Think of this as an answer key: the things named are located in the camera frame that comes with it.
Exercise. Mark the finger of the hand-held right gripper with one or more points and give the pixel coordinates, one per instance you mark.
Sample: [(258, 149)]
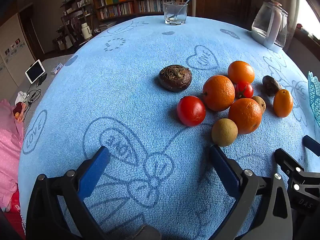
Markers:
[(312, 145), (287, 162)]

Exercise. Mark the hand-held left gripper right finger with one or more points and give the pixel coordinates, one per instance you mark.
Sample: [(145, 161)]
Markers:
[(223, 170)]

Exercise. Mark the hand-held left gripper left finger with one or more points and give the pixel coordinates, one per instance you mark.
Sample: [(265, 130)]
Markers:
[(96, 170)]

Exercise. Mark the oval orange kumquat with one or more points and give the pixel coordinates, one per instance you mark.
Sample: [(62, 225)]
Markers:
[(283, 103)]

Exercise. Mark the light blue lattice basket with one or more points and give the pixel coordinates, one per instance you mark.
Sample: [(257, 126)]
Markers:
[(315, 92)]

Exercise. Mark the round orange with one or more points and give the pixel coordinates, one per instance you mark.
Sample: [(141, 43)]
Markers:
[(241, 72), (245, 116)]

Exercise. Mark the large red tomato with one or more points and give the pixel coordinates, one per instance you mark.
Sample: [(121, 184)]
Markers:
[(191, 111)]

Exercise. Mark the orange with stem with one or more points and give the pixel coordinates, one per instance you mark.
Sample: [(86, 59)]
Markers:
[(218, 92)]

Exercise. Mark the small cherry tomato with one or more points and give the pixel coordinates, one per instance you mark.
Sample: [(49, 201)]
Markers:
[(246, 90)]

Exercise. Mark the light blue printed towel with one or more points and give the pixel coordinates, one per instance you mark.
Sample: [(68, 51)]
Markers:
[(125, 92)]

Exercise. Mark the pink dotted cloth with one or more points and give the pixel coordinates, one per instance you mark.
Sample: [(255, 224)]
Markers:
[(10, 142)]

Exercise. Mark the white power strip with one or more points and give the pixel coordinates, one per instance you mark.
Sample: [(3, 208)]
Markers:
[(56, 69)]

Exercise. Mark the white tablet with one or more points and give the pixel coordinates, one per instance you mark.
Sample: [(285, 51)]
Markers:
[(35, 71)]

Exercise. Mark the window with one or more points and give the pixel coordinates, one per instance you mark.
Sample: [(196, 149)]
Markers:
[(310, 12)]

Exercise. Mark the white cabinet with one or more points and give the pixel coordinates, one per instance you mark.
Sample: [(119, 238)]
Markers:
[(12, 62)]

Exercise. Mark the white thermos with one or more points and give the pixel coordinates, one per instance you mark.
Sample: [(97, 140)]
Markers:
[(86, 31)]

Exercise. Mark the dark shelf rack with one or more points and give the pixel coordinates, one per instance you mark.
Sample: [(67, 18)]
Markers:
[(75, 22)]

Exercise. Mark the clear drinking glass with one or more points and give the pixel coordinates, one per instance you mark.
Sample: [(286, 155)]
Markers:
[(183, 17)]

